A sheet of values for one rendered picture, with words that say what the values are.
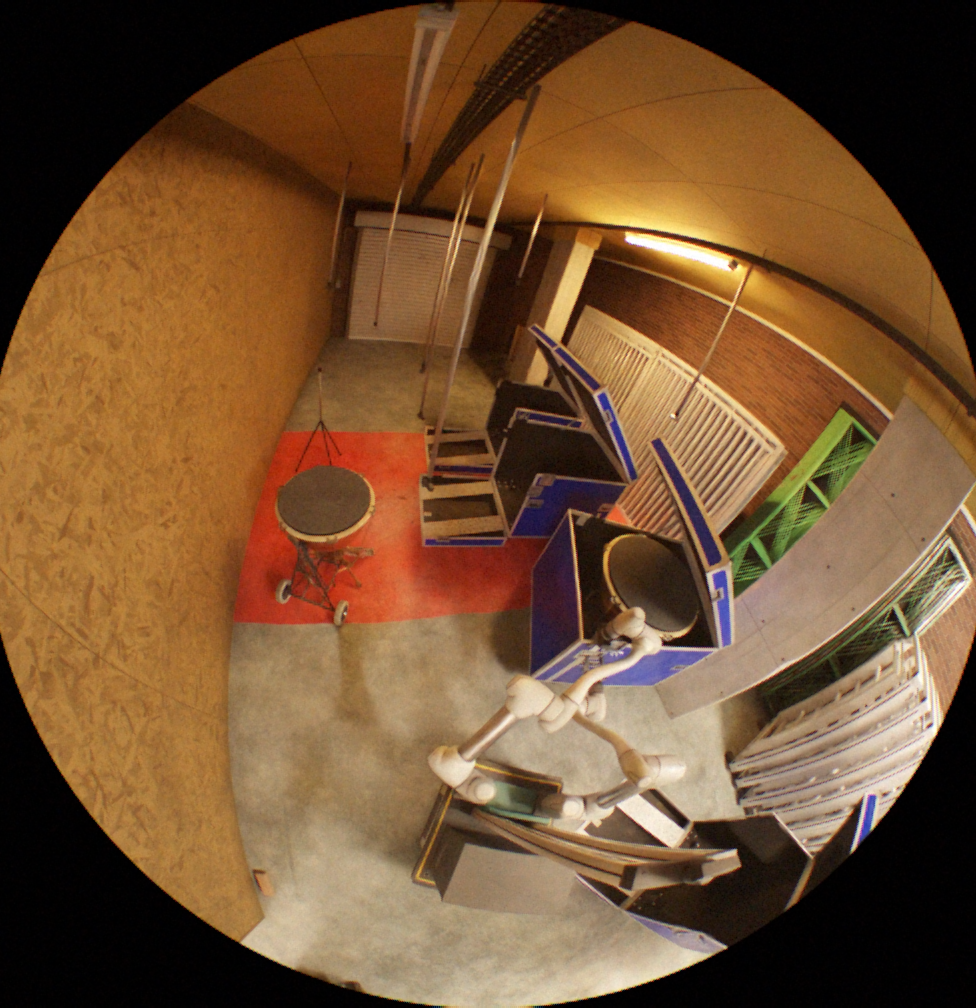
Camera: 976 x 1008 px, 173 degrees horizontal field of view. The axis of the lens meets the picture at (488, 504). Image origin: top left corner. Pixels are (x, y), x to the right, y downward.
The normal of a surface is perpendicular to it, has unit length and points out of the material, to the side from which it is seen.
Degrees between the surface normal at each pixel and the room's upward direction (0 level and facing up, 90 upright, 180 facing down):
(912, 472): 90
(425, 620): 0
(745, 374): 90
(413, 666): 0
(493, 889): 0
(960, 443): 90
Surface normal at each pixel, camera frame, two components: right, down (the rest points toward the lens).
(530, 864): 0.26, -0.70
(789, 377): -0.93, 0.00
